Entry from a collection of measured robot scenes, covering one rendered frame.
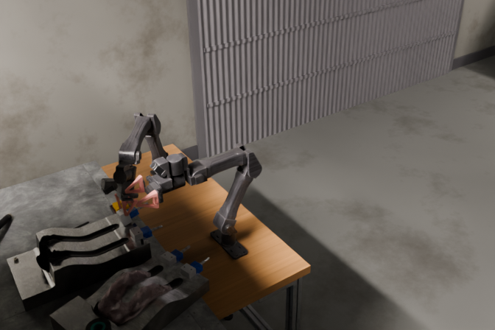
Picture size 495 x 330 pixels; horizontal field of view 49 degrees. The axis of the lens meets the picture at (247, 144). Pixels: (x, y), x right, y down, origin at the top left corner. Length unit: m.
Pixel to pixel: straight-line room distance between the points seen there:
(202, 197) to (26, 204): 0.83
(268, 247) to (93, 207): 0.86
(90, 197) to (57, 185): 0.22
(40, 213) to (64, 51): 1.34
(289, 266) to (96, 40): 2.14
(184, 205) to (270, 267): 0.57
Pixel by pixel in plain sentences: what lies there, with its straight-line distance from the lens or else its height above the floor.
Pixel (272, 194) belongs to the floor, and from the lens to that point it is 4.01.
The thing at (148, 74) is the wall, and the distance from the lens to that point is 3.97.
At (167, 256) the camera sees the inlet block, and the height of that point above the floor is 0.88.
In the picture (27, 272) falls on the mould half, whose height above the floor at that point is 0.86.
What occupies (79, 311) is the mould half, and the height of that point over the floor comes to 0.91.
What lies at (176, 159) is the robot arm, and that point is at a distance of 1.96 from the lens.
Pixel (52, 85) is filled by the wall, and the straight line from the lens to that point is 3.75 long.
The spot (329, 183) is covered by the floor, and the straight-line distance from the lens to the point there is 4.15.
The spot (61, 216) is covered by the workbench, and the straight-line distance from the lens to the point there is 2.65.
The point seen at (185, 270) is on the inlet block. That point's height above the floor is 0.88.
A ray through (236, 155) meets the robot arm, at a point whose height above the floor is 1.23.
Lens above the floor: 2.31
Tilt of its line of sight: 30 degrees down
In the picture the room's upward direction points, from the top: 1 degrees counter-clockwise
